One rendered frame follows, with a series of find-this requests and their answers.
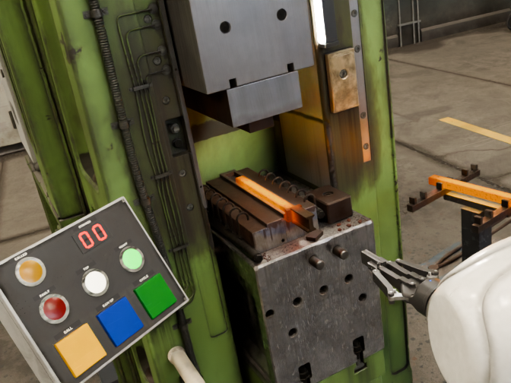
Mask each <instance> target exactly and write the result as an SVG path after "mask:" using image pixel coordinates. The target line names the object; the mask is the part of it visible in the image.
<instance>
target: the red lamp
mask: <svg viewBox="0 0 511 383"><path fill-rule="evenodd" d="M43 312H44V314H45V316H46V317H47V318H49V319H51V320H59V319H60V318H62V317H63V316H64V314H65V312H66V305H65V303H64V302H63V300H62V299H60V298H58V297H52V298H49V299H47V300H46V301H45V303H44V305H43Z"/></svg>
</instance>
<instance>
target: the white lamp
mask: <svg viewBox="0 0 511 383"><path fill-rule="evenodd" d="M85 284H86V287H87V288H88V289H89V290H90V291H91V292H92V293H100V292H102V291H103V290H104V288H105V286H106V279H105V277H104V276H103V275H102V274H101V273H99V272H96V271H94V272H91V273H89V274H88V275H87V277H86V280H85Z"/></svg>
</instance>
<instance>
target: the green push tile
mask: <svg viewBox="0 0 511 383"><path fill-rule="evenodd" d="M133 292H134V293H135V295H136V296H137V297H138V300H139V301H140V303H141V304H142V305H143V307H144V309H145V311H146V312H147V314H148V315H149V317H150V318H151V320H152V319H155V318H156V317H157V316H158V315H159V314H161V313H162V312H164V311H165V310H166V309H168V308H169V307H170V306H171V305H172V304H174V303H175V302H176V301H177V299H176V297H175V296H174V295H173V293H172V291H171V290H170V288H169V287H168V285H167V283H166V282H165V280H164V279H163V277H162V276H161V274H160V273H158V274H155V275H154V276H153V277H151V278H150V279H149V280H147V281H145V282H144V283H143V284H141V285H140V286H138V287H137V288H135V289H134V290H133Z"/></svg>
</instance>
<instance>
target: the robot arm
mask: <svg viewBox="0 0 511 383"><path fill-rule="evenodd" d="M360 253H361V261H362V263H363V264H365V265H366V266H367V267H368V268H369V269H370V270H371V271H372V272H373V282H374V283H375V284H376V285H377V286H378V287H379V288H380V289H381V290H382V291H383V293H384V294H385V295H386V296H387V297H388V300H389V304H391V305H392V304H395V300H402V301H403V302H406V303H409V304H412V305H413V306H414V308H415V309H416V310H417V311H418V312H420V313H421V314H422V315H424V316H425V317H427V320H428V331H429V337H430V344H431V347H432V351H433V354H434V357H435V360H436V363H437V365H438V367H439V369H440V371H441V373H442V375H443V377H444V379H445V380H446V382H447V383H511V236H510V237H508V238H506V239H503V240H501V241H499V242H496V243H494V244H492V245H489V246H488V247H486V248H484V249H482V250H481V251H479V252H477V253H475V254H474V255H472V256H471V257H470V258H468V259H466V260H465V261H463V262H462V263H461V264H459V265H458V266H457V267H455V268H454V269H453V270H452V271H450V272H449V273H448V274H447V275H446V276H445V277H444V278H443V279H442V280H440V279H439V271H438V270H434V269H428V268H425V267H421V266H419V265H416V264H413V263H411V262H408V261H404V260H401V259H396V260H395V261H387V260H386V259H384V258H383V257H379V256H377V255H374V254H373V253H372V252H370V251H368V250H364V251H362V252H360ZM402 265H403V267H402ZM393 287H395V288H396V289H398V291H399V292H400V293H398V292H397V291H396V289H393Z"/></svg>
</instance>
